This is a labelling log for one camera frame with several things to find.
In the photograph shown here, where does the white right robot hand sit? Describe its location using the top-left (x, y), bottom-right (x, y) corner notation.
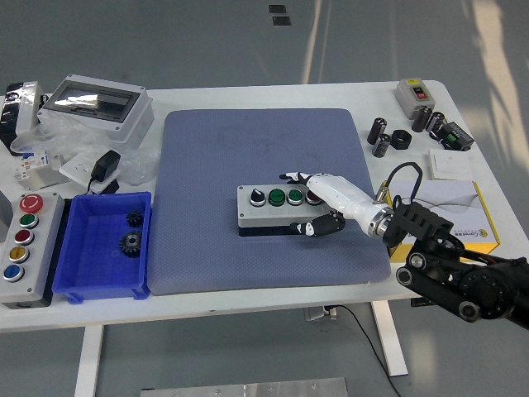
top-left (279, 170), bottom-right (384, 239)

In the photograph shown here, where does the grey four-button control box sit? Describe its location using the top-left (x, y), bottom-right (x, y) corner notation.
top-left (236, 184), bottom-right (334, 238)

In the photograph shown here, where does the grey five-button control box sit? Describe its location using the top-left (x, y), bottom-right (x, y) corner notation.
top-left (0, 192), bottom-right (66, 310)

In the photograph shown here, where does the black cylindrical capacitor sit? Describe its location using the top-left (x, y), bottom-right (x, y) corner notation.
top-left (367, 117), bottom-right (388, 146)
top-left (425, 111), bottom-right (446, 136)
top-left (372, 132), bottom-right (392, 158)
top-left (411, 105), bottom-right (433, 133)

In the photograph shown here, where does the black hex nut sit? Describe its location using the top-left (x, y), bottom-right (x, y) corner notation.
top-left (390, 129), bottom-right (413, 150)

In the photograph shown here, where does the yellow and white cardboard box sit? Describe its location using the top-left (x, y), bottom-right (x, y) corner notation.
top-left (375, 179), bottom-right (500, 264)

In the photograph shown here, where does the black module with green terminal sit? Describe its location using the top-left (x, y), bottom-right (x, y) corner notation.
top-left (431, 120), bottom-right (475, 152)

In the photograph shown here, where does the blue-grey table mat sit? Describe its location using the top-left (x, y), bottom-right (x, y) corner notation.
top-left (147, 108), bottom-right (393, 296)

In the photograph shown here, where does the white table leg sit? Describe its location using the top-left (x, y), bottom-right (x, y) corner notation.
top-left (74, 324), bottom-right (104, 397)
top-left (370, 300), bottom-right (409, 377)

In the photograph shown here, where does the silver metal plate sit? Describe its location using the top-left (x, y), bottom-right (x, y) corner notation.
top-left (139, 376), bottom-right (349, 397)

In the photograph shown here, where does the large black bevel gear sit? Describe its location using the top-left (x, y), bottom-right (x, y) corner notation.
top-left (118, 231), bottom-right (145, 259)

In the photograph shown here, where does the black power adapter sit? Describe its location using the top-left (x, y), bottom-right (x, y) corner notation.
top-left (90, 150), bottom-right (122, 182)

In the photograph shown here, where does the blue plastic bin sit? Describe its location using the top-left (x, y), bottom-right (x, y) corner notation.
top-left (52, 190), bottom-right (153, 305)

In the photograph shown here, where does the clear plastic bag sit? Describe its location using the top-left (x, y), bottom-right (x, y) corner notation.
top-left (10, 111), bottom-right (161, 186)

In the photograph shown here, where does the black and white wrapped device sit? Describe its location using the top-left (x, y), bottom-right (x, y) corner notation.
top-left (0, 81), bottom-right (50, 157)

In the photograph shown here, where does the white wall switch plate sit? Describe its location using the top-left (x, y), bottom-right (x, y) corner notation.
top-left (427, 148), bottom-right (473, 180)

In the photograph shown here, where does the grey two-button switch box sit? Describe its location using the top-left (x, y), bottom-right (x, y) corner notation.
top-left (394, 78), bottom-right (438, 120)

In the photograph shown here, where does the black cable under table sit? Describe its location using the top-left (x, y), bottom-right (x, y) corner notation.
top-left (330, 304), bottom-right (402, 397)

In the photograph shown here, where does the grey enclosure with clear lid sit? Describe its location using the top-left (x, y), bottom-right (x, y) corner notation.
top-left (36, 74), bottom-right (155, 150)

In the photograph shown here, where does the white wall socket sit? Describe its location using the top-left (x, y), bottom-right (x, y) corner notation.
top-left (59, 153), bottom-right (121, 194)

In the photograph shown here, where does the silver metal bracket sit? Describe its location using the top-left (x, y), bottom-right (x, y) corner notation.
top-left (27, 167), bottom-right (70, 192)

